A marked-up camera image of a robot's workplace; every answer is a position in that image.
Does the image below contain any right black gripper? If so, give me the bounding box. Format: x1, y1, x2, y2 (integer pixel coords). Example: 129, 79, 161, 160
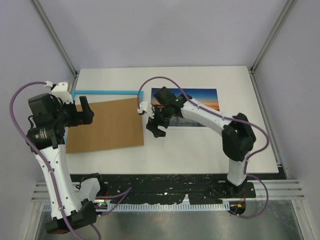
146, 103, 173, 138

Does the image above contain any blue picture frame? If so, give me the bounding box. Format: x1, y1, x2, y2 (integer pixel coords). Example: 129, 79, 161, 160
63, 89, 145, 146

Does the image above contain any brown backing board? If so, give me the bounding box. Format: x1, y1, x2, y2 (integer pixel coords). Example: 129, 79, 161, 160
64, 97, 146, 154

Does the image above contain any sunset photo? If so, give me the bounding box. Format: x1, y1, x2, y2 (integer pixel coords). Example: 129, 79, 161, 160
150, 87, 221, 128

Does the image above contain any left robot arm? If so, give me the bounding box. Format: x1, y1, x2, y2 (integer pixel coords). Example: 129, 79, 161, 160
27, 93, 107, 234

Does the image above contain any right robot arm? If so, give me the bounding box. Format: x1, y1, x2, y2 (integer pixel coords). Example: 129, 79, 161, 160
146, 86, 256, 197

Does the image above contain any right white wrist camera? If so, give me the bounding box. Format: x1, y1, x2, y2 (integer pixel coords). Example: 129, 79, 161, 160
137, 101, 150, 116

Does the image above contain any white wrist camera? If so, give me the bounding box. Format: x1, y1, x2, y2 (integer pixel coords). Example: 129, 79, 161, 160
137, 101, 150, 116
45, 81, 74, 104

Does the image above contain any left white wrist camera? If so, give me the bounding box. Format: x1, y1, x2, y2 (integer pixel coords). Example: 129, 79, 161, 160
45, 81, 74, 104

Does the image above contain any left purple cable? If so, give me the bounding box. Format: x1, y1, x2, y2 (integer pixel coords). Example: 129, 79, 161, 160
9, 80, 133, 240

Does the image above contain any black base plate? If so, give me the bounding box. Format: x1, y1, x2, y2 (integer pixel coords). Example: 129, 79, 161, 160
71, 173, 256, 205

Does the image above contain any left aluminium post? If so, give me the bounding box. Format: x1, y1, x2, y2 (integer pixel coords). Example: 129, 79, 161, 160
30, 0, 78, 79

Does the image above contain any aluminium post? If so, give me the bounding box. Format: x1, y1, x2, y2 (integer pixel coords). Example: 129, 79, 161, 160
249, 0, 298, 75
30, 0, 78, 79

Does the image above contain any perforated cable duct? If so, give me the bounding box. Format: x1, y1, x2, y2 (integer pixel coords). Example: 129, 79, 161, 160
43, 202, 231, 212

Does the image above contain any aluminium rail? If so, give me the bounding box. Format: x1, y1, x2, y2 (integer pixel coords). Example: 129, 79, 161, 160
31, 179, 305, 203

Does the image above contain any right aluminium post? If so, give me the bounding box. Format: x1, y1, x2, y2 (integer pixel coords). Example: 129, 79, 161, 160
249, 0, 298, 75

